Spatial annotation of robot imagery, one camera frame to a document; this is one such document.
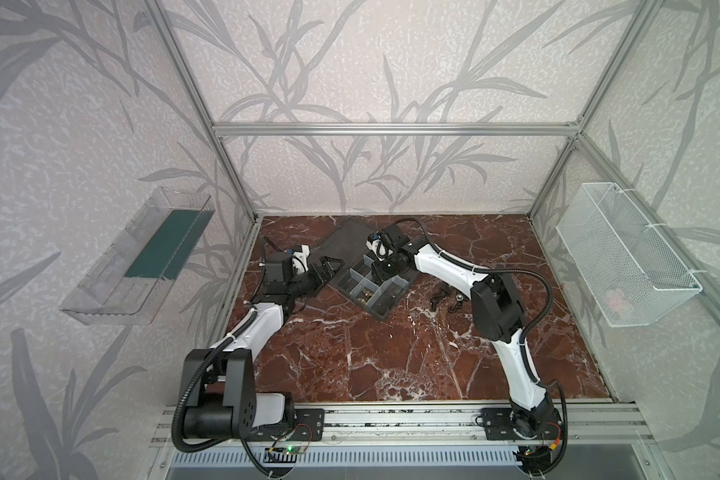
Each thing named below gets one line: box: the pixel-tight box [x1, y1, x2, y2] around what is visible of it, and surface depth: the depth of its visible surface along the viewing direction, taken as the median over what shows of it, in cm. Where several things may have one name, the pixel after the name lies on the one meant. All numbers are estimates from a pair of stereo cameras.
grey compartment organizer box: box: [312, 218, 419, 321], surface depth 100 cm
